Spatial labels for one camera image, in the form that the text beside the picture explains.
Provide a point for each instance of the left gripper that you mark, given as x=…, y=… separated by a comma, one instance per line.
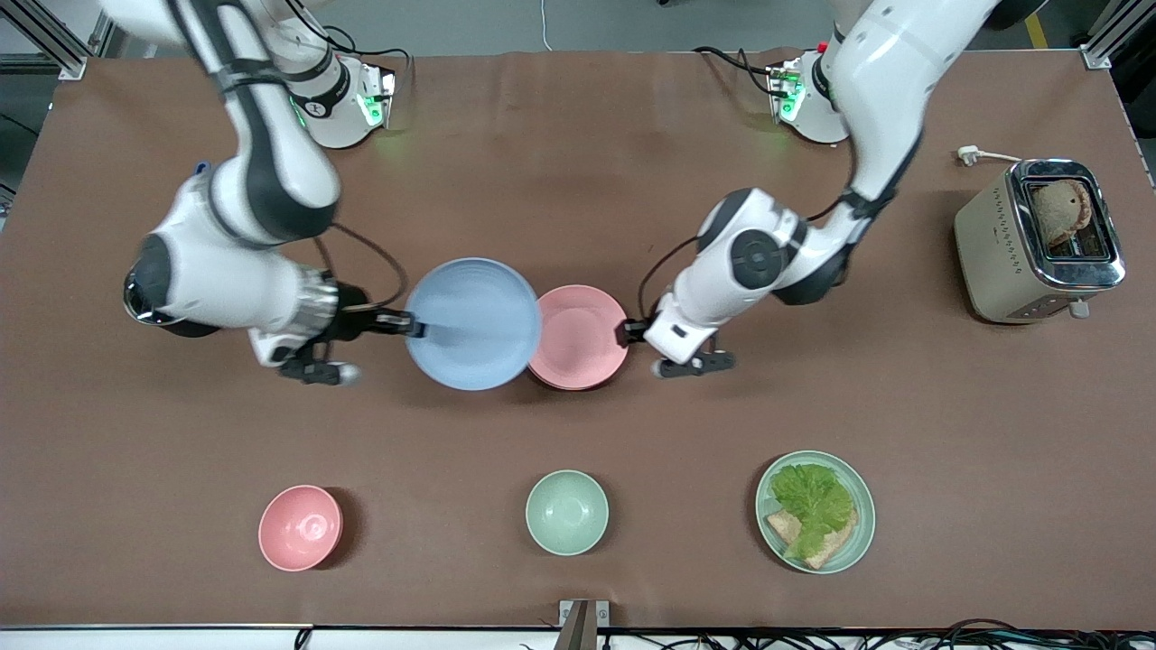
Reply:
x=625, y=332

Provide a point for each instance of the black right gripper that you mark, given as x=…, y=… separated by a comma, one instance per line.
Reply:
x=354, y=317

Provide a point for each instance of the pink shallow bowl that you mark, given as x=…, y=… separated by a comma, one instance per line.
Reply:
x=582, y=338

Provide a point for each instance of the blue shallow bowl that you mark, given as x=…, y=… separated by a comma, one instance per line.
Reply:
x=474, y=325

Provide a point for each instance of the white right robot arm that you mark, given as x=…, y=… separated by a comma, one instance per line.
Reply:
x=271, y=162

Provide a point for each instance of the green deep bowl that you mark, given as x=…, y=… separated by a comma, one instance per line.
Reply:
x=566, y=513

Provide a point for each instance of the pink deep bowl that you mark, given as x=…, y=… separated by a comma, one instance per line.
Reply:
x=300, y=528

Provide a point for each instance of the green lettuce leaf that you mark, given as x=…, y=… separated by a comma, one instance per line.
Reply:
x=813, y=496

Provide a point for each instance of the brown bread slice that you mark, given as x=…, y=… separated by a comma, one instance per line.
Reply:
x=835, y=546

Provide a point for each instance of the green plate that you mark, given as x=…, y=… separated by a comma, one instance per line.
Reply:
x=862, y=533

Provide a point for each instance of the beige chrome toaster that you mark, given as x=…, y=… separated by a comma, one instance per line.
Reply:
x=989, y=253

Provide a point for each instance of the white power plug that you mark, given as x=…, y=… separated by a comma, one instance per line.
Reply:
x=971, y=156

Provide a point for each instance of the round brown toast slice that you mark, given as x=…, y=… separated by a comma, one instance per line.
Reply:
x=1058, y=212

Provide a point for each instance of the metal table bracket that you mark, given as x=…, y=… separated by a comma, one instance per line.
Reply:
x=582, y=623

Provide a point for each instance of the aluminium frame profile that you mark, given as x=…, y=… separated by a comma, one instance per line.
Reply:
x=1097, y=54
x=54, y=50

